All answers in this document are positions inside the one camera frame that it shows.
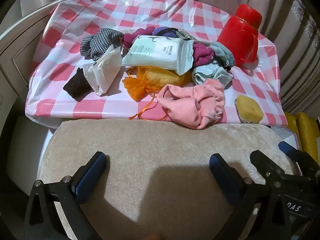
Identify beige upholstered stool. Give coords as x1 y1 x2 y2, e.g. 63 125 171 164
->
37 119 300 240

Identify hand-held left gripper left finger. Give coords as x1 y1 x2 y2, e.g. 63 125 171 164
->
24 151 108 240

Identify pink white checked tablecloth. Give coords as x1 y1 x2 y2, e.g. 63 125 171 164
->
25 0 288 130

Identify red thermos jug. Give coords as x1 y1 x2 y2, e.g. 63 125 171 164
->
216 4 263 67

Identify purple knit sock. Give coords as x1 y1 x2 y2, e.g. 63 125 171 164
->
152 26 178 37

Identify brown square sponge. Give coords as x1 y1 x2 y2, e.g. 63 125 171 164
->
63 67 91 98

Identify white wet wipes pack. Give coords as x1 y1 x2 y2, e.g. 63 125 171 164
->
122 35 197 75

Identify black white houndstooth cloth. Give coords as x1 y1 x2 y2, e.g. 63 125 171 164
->
80 29 125 62

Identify white plastic pouch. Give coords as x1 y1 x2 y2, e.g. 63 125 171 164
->
83 44 123 96

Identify salmon pink cloth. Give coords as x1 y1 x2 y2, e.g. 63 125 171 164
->
157 79 225 130

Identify orange organza bag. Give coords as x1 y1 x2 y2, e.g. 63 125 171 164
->
122 66 193 120

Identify grey blue sock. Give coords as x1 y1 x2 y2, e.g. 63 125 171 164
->
210 41 235 68

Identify magenta knit sock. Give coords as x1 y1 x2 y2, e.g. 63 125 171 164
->
124 27 154 48
191 43 215 67

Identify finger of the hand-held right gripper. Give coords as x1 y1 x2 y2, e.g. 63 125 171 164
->
279 141 320 178
249 150 285 188

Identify white panelled cabinet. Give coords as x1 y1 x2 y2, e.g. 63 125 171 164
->
0 7 58 110

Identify white purple cardboard box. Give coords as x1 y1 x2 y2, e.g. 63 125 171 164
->
271 127 302 150

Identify yellow block sponge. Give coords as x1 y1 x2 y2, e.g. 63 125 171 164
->
235 95 264 124

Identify light blue towel cloth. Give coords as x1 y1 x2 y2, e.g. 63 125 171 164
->
192 65 234 85

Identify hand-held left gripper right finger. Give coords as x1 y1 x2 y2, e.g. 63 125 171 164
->
209 153 273 240

